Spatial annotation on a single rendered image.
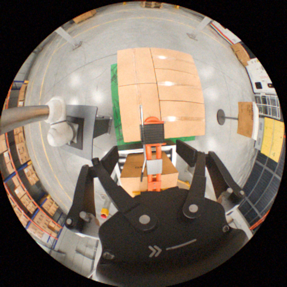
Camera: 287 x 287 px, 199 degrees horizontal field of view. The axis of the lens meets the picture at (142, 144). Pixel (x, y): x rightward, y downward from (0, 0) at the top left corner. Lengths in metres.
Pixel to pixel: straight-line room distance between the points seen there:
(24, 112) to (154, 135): 0.64
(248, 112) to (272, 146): 5.67
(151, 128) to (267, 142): 7.30
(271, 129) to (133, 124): 7.42
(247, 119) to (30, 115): 2.33
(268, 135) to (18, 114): 7.84
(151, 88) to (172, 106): 0.29
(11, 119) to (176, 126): 1.23
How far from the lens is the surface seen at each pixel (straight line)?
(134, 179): 0.56
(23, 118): 0.56
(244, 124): 1.85
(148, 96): 0.87
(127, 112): 0.84
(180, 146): 0.17
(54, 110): 0.66
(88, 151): 0.83
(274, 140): 7.33
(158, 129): 0.28
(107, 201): 1.11
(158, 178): 0.38
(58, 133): 0.69
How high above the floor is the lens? 1.38
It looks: 73 degrees down
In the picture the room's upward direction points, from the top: 175 degrees clockwise
